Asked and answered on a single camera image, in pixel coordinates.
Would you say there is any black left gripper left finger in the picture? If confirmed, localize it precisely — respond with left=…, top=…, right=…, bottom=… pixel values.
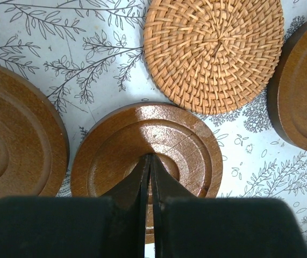
left=0, top=155, right=149, bottom=257

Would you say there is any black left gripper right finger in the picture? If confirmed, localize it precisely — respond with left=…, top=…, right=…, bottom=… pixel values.
left=150, top=155, right=307, bottom=257

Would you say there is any brown wooden coaster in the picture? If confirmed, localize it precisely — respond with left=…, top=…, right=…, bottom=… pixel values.
left=72, top=103, right=223, bottom=244
left=0, top=66, right=69, bottom=199
left=267, top=22, right=307, bottom=151

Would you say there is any woven rattan coaster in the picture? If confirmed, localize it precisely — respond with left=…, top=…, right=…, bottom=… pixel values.
left=143, top=0, right=284, bottom=114

